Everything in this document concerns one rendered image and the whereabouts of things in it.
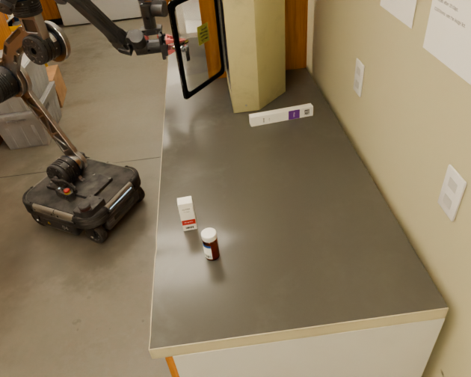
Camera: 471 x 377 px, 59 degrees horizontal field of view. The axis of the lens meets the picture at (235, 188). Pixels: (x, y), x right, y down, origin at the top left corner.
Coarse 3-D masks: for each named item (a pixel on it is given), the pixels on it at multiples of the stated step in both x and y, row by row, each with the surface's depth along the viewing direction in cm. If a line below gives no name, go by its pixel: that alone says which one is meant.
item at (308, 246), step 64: (192, 128) 169; (256, 128) 165; (320, 128) 161; (192, 192) 137; (256, 192) 134; (320, 192) 132; (192, 256) 115; (256, 256) 113; (320, 256) 111; (384, 256) 110; (192, 320) 99; (256, 320) 98; (320, 320) 96; (384, 320) 97
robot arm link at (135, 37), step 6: (132, 30) 163; (138, 30) 163; (126, 36) 163; (132, 36) 163; (138, 36) 163; (132, 42) 162; (138, 42) 162; (144, 42) 166; (120, 48) 170; (132, 48) 172; (138, 48) 167; (126, 54) 173
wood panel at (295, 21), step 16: (288, 0) 185; (304, 0) 186; (288, 16) 189; (304, 16) 190; (288, 32) 194; (304, 32) 195; (288, 48) 198; (304, 48) 199; (288, 64) 204; (304, 64) 204
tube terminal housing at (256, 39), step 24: (240, 0) 148; (264, 0) 153; (240, 24) 153; (264, 24) 158; (240, 48) 159; (264, 48) 163; (240, 72) 165; (264, 72) 169; (240, 96) 171; (264, 96) 175
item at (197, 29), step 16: (192, 0) 163; (208, 0) 171; (176, 16) 158; (192, 16) 166; (208, 16) 174; (192, 32) 168; (208, 32) 177; (192, 48) 171; (208, 48) 180; (192, 64) 174; (208, 64) 184; (192, 80) 177
